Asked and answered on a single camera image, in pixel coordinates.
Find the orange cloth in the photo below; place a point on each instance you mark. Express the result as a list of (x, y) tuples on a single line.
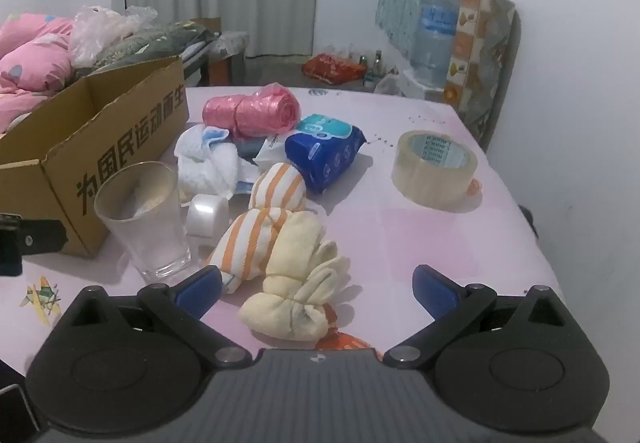
[(345, 342)]

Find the clear packing tape roll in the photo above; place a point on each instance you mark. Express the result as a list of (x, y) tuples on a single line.
[(425, 188)]

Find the clear plastic bag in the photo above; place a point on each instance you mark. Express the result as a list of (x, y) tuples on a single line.
[(97, 33)]

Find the teal white pad pack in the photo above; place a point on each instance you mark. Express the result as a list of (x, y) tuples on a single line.
[(325, 125)]

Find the large water bottle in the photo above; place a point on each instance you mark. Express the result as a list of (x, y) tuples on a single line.
[(432, 43)]

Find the cotton swab packet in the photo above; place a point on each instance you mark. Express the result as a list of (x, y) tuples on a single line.
[(267, 153)]

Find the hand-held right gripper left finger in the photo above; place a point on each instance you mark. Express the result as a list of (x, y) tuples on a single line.
[(197, 288)]

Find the pink duvet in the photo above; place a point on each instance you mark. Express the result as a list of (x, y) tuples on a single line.
[(30, 63)]

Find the small pink orange object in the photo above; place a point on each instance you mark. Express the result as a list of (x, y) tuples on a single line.
[(474, 186)]

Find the green floral pillow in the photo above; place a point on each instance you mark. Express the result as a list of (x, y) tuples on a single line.
[(145, 43)]

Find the clear drinking glass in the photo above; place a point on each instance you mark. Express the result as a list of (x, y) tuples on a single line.
[(145, 233)]

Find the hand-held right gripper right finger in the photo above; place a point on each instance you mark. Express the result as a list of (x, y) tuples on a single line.
[(435, 293)]

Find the small white tape roll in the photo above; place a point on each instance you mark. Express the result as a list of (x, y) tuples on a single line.
[(205, 215)]

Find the red snack bag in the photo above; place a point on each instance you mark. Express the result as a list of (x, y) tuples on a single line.
[(332, 68)]

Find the white plastic bag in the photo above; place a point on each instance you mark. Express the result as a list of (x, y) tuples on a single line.
[(387, 84)]

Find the pink plastic bag roll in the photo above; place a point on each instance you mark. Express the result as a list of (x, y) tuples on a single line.
[(250, 113)]

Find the orange striped sock bundle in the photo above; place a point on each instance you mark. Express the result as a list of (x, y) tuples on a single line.
[(277, 188)]

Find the small green glass bottle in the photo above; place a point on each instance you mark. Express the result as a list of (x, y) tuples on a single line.
[(378, 63)]

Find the orange striped towel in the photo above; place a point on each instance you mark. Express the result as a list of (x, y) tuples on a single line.
[(240, 243)]

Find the small clear glass bottle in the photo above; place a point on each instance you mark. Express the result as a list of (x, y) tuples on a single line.
[(363, 63)]

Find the floral patterned cabinet cover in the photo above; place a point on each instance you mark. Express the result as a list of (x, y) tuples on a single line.
[(480, 68)]

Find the wooden bed frame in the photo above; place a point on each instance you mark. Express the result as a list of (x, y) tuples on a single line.
[(220, 70)]

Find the cream yellow towel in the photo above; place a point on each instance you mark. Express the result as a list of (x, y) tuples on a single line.
[(295, 293)]

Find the brown cardboard box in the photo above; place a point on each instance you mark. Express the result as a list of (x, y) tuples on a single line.
[(125, 143)]

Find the white blue knitted baby shoe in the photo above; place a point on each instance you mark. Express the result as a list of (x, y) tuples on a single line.
[(192, 143), (212, 170)]

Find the white water dispenser base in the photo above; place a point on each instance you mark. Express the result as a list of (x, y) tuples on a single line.
[(417, 85)]

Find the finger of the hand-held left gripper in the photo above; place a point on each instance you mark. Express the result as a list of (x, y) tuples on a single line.
[(40, 238)]

